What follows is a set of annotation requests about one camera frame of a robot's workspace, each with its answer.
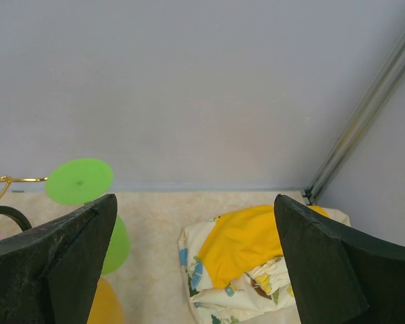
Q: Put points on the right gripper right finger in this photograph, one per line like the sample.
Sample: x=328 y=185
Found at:
x=339 y=274

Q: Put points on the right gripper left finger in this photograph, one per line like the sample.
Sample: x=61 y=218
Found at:
x=49 y=274

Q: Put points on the orange wine glass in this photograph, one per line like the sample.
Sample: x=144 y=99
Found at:
x=106 y=308

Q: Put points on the green wine glass back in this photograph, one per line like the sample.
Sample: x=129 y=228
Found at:
x=81 y=181

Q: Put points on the yellow patterned cloth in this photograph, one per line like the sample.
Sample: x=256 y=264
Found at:
x=233 y=267

